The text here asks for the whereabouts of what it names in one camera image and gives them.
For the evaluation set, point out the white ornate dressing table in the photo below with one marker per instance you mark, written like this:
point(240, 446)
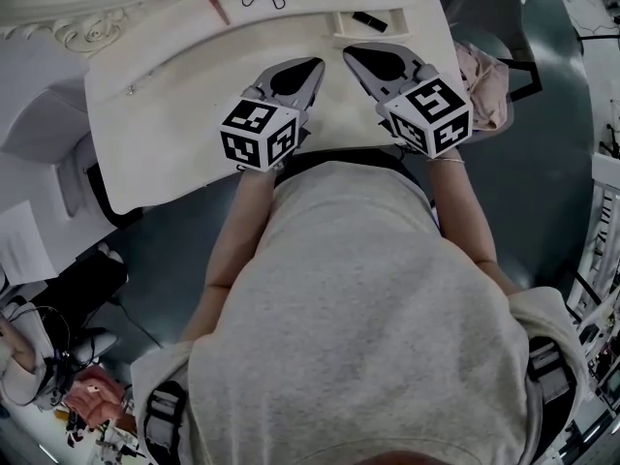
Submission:
point(194, 129)

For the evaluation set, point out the cluttered work table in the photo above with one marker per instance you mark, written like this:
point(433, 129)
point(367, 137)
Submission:
point(102, 443)

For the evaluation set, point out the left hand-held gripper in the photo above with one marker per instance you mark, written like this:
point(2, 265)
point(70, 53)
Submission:
point(257, 133)

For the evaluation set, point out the white upholstered chair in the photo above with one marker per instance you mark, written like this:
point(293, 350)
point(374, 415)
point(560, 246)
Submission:
point(43, 129)

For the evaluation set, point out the grey plastic device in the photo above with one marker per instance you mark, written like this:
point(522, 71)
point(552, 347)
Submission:
point(99, 344)

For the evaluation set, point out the small black tube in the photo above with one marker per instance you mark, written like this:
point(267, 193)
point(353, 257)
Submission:
point(369, 21)

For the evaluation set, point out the pink lipstick stick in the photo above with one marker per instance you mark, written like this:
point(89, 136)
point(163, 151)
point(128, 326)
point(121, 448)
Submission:
point(219, 9)

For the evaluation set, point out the grey chair with black legs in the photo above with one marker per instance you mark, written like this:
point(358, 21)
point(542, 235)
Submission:
point(489, 12)

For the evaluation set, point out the white side cabinet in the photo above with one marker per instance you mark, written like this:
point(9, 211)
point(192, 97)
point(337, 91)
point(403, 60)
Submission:
point(24, 240)

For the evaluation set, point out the person's black trousers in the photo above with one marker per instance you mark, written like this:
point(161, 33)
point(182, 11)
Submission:
point(339, 155)

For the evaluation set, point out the pink crumpled cloth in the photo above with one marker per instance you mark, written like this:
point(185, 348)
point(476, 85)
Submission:
point(484, 90)

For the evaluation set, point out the pink folded cloth with tag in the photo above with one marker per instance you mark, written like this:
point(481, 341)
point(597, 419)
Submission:
point(97, 397)

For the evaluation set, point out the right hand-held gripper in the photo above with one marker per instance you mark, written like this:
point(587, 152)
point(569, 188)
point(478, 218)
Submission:
point(431, 114)

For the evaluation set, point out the white metal rack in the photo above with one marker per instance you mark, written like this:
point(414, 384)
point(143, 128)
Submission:
point(605, 221)

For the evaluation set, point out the black chair cushion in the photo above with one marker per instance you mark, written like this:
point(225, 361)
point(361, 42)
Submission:
point(114, 201)

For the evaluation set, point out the person's grey shirt torso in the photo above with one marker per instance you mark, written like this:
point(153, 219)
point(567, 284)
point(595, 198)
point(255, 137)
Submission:
point(358, 318)

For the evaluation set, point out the carved white mirror frame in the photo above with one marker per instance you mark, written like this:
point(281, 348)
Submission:
point(72, 22)

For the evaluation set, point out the black metal frame stand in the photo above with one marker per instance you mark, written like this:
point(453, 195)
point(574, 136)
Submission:
point(586, 293)

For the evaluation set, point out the person's left forearm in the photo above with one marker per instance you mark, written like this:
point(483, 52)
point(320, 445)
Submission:
point(242, 230)

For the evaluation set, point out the person's right forearm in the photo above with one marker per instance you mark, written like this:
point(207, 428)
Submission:
point(460, 211)

